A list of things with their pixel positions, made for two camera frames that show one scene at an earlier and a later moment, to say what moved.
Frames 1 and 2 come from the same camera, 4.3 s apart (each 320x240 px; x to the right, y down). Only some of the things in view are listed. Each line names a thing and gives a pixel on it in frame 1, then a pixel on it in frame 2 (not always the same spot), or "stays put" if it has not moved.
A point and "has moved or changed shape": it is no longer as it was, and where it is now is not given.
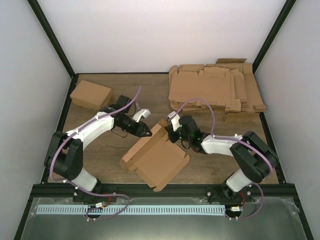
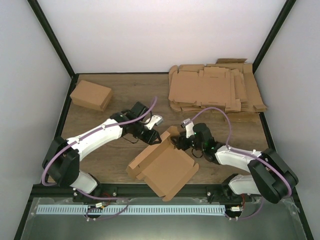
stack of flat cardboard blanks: (230, 84) stays put
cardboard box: (156, 159) has moved or changed shape
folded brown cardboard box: (91, 95) stays put
